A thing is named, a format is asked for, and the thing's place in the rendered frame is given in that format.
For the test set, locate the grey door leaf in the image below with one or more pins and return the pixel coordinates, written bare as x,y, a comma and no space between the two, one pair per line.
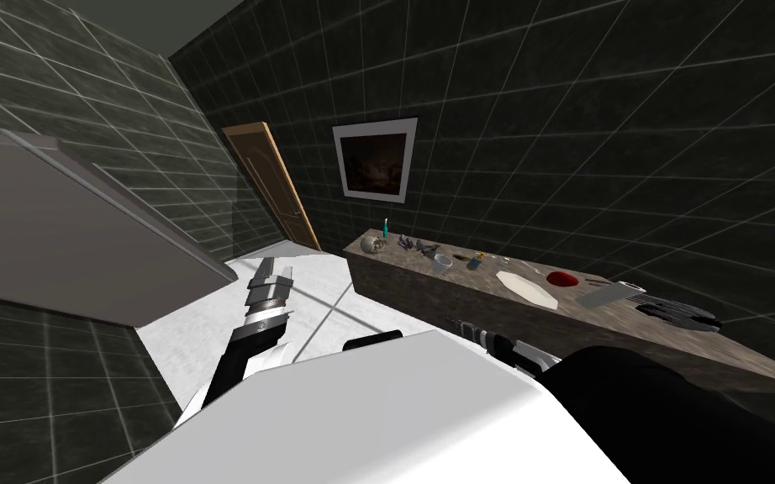
71,228

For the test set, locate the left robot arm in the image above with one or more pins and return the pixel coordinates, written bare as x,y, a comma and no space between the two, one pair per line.
243,356

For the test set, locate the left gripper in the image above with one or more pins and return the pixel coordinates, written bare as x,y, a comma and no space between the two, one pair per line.
268,292

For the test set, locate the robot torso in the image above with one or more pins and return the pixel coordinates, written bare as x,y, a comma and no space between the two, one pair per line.
387,417

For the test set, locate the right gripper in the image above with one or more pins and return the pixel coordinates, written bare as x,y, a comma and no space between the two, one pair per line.
472,331

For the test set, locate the brown stone counter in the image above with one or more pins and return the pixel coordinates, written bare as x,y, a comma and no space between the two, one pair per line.
428,296

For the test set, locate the dark picture in white frame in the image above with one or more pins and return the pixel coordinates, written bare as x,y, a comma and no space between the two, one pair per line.
374,161

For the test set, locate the brown wooden door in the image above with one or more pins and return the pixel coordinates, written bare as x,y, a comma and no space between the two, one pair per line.
273,188

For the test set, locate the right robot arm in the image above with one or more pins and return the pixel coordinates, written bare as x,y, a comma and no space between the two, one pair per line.
663,417

